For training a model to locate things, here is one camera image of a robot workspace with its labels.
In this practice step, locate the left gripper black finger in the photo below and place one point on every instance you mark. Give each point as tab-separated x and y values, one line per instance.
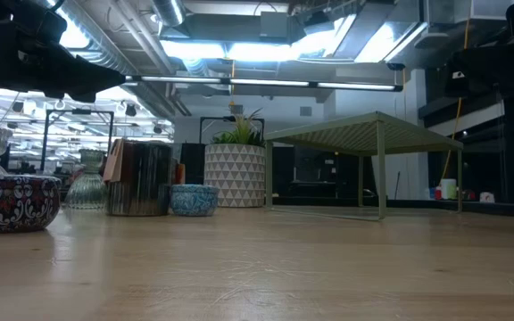
87	80

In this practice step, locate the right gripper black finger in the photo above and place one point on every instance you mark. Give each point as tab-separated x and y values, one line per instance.
449	87
486	73

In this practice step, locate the dark floral patterned candle tin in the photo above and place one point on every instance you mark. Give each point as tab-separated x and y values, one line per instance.
14	205

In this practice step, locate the blue patterned candle tin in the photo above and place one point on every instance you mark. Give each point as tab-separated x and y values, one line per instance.
193	200

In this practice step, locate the bright ceiling light panel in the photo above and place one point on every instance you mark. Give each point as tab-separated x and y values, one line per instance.
386	42
221	50

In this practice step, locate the green perforated metal shelf riser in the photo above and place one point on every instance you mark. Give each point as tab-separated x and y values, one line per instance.
364	134

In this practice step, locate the white plastic jar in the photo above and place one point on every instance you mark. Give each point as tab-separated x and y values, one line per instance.
448	189

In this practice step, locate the small red container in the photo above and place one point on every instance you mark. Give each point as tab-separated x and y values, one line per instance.
437	194

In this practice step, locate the small white object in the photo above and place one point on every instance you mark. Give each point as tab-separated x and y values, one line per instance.
486	197

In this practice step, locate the succulent in triangle-pattern pot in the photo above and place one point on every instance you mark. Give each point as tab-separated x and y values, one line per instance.
234	174

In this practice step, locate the long linear ceiling light bar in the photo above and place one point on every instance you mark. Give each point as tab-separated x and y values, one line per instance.
266	82

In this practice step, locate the silver ribbed ventilation duct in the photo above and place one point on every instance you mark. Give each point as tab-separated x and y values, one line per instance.
105	53
170	11

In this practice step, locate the black gantry frame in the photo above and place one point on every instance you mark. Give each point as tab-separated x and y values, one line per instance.
214	118
78	111

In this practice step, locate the black aluminium table frame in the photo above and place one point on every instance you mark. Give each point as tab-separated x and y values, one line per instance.
484	208

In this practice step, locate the grey wall vent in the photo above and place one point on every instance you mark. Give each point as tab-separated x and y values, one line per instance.
305	111

